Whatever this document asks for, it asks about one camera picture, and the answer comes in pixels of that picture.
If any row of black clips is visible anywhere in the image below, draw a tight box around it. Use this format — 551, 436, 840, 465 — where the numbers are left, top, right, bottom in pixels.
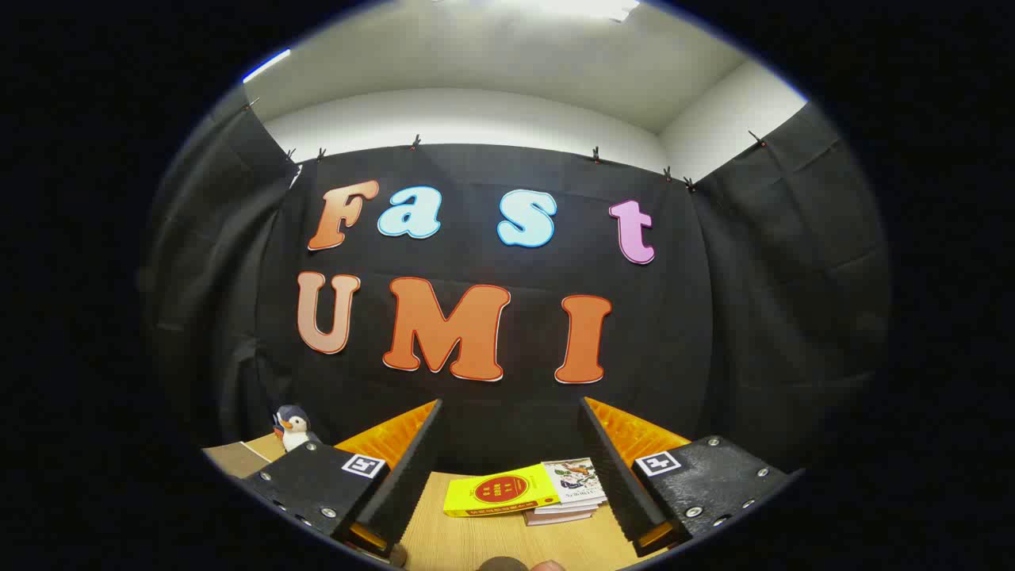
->
246, 97, 768, 193

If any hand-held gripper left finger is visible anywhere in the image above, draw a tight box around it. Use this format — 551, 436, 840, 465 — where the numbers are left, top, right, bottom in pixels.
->
242, 399, 445, 556

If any yellow book with red circle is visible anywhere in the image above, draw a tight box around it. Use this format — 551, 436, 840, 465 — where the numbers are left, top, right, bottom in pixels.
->
442, 464, 561, 519

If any plain white book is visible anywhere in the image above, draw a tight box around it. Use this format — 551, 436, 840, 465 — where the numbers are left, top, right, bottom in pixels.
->
523, 510, 594, 527
533, 498, 606, 516

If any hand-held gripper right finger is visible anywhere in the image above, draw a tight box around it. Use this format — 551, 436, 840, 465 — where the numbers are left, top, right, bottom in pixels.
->
579, 397, 794, 558

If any penguin plush toy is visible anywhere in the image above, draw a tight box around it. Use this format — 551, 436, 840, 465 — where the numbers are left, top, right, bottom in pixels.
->
273, 404, 323, 454

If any white illustrated book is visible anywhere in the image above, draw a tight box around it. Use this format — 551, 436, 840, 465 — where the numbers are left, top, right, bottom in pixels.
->
542, 458, 607, 506

